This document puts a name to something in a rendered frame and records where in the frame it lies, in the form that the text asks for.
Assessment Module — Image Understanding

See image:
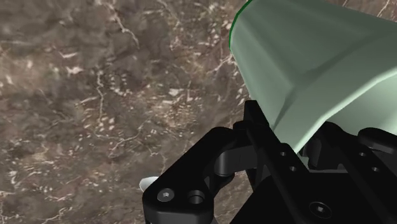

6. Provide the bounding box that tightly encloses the small white rounded object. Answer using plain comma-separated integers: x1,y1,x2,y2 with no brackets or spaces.
139,176,160,192

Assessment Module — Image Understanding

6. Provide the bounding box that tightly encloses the pale green cup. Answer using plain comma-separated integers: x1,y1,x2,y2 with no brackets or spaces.
228,0,397,155

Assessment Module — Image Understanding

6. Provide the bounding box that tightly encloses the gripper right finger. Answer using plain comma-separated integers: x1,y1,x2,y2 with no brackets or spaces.
306,120,397,224

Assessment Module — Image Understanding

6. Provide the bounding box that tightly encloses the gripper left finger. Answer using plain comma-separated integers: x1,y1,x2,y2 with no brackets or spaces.
142,99,330,224

